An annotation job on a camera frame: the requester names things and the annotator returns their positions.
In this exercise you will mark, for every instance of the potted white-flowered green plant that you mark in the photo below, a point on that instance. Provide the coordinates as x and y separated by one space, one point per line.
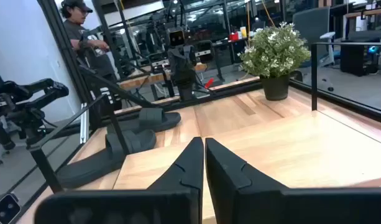
274 56

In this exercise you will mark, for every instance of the small grey depth camera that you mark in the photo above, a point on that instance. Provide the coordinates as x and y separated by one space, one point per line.
5 209

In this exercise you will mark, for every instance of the black cabinet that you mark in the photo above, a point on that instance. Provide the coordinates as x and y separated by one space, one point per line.
358 59

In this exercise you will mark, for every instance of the person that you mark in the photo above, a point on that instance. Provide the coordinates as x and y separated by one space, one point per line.
84 34

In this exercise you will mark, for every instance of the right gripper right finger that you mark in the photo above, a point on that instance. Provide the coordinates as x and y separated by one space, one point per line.
227 174

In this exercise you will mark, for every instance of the black aluminium table frame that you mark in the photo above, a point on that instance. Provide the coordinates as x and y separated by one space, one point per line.
348 104

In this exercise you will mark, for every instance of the small red tool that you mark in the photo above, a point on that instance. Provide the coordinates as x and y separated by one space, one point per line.
209 83

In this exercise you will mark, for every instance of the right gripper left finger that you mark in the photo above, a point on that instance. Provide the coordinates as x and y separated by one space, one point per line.
187 174

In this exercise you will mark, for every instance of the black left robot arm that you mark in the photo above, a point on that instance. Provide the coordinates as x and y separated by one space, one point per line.
185 87

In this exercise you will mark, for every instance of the red container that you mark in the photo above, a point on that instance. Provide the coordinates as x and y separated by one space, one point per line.
234 36

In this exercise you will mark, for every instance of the wooden workbench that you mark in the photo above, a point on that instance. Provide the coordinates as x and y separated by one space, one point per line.
146 79

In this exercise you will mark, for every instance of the black rubber slide sandal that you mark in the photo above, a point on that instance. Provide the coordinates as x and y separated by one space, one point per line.
84 171
159 119

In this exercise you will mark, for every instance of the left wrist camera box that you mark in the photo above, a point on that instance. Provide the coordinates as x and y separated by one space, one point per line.
176 38

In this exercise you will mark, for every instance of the grey office chair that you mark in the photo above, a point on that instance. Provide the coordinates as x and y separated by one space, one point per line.
311 25

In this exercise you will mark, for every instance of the silver aluminium extrusion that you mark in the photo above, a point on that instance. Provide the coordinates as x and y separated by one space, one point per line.
84 124

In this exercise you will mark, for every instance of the black-framed wooden board shelf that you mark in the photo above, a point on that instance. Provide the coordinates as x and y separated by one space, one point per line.
302 149

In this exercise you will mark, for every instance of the yellow cup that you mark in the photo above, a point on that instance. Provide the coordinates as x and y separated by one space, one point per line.
243 32

